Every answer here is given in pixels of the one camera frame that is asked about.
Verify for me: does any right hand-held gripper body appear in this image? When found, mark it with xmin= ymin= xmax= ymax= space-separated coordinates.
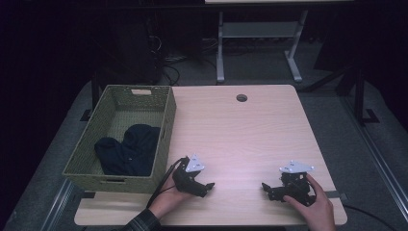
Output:
xmin=278 ymin=160 xmax=318 ymax=207

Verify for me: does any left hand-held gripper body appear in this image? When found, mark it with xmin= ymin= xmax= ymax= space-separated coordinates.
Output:
xmin=171 ymin=153 xmax=207 ymax=195

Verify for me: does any dark navy cloth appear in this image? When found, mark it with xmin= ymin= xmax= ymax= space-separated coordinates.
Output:
xmin=93 ymin=123 xmax=162 ymax=177

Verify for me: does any green woven basket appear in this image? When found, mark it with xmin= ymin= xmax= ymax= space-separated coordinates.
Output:
xmin=62 ymin=84 xmax=177 ymax=194

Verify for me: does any person's left hand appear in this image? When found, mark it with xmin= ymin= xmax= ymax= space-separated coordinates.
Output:
xmin=147 ymin=177 xmax=194 ymax=221

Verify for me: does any person's right hand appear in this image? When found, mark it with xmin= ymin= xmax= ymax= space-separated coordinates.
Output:
xmin=282 ymin=173 xmax=338 ymax=231

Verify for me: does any grey tape strip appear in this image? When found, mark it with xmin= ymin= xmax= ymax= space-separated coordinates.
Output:
xmin=324 ymin=190 xmax=349 ymax=202

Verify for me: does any black metal stand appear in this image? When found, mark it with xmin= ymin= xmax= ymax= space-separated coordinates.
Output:
xmin=335 ymin=62 xmax=381 ymax=127

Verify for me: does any black stand foot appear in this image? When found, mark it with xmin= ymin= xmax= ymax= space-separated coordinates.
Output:
xmin=79 ymin=108 xmax=93 ymax=122

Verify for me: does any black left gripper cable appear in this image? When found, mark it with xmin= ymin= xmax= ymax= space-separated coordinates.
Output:
xmin=145 ymin=156 xmax=190 ymax=210

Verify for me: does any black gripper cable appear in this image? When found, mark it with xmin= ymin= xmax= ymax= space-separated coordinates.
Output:
xmin=344 ymin=204 xmax=400 ymax=231
xmin=145 ymin=156 xmax=190 ymax=210

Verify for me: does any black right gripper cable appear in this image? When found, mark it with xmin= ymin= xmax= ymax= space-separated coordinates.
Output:
xmin=344 ymin=204 xmax=400 ymax=231

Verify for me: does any metal floor rail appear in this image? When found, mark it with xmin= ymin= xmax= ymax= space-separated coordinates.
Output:
xmin=339 ymin=95 xmax=408 ymax=223
xmin=39 ymin=177 xmax=75 ymax=231

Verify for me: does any tangle of black cables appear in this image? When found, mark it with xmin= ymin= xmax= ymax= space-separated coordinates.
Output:
xmin=145 ymin=15 xmax=191 ymax=87

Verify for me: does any grey metal table frame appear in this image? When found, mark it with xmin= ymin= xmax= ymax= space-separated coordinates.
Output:
xmin=216 ymin=9 xmax=310 ymax=85

